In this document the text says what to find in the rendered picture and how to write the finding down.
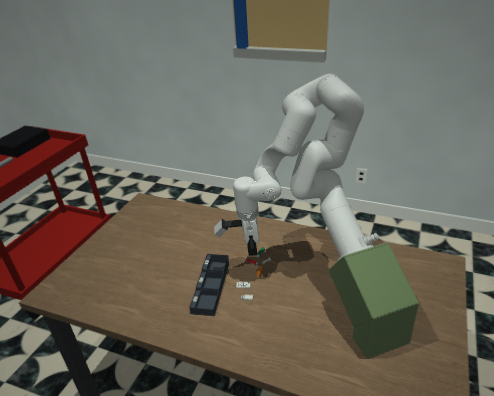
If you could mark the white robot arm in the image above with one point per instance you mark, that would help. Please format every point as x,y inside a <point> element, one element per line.
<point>311,177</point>

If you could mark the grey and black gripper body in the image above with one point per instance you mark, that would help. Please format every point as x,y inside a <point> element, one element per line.
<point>250,228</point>

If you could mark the white domino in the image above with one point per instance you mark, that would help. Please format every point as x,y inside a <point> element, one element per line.
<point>243,285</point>

